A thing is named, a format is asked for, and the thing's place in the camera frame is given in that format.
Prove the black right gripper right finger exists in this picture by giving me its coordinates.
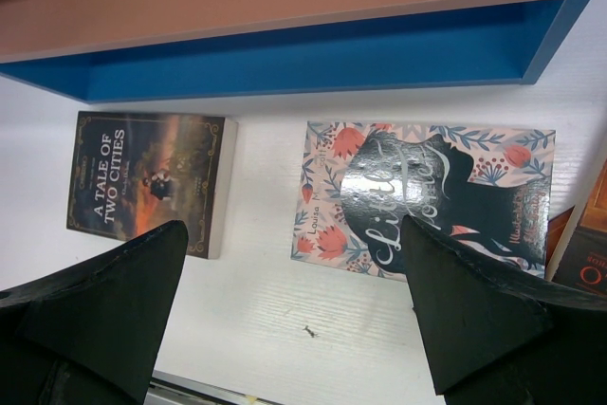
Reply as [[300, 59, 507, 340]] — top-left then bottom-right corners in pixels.
[[401, 216, 606, 404]]

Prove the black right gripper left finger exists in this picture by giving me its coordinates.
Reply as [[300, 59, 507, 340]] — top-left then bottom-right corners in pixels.
[[1, 221, 188, 404]]

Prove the Edward Tulane book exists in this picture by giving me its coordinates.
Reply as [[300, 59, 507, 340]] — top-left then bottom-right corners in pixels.
[[549, 166, 606, 297]]

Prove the Little Women book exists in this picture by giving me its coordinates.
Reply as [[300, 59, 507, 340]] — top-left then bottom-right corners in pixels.
[[290, 121, 556, 281]]

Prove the A Tale of Two Cities book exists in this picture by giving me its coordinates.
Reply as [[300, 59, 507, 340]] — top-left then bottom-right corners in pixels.
[[66, 111, 238, 259]]

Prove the blue and yellow bookshelf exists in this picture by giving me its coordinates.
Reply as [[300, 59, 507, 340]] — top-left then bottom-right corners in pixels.
[[1, 0, 589, 104]]

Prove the aluminium mounting rail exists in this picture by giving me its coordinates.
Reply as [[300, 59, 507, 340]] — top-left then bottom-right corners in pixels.
[[144, 371, 269, 405]]

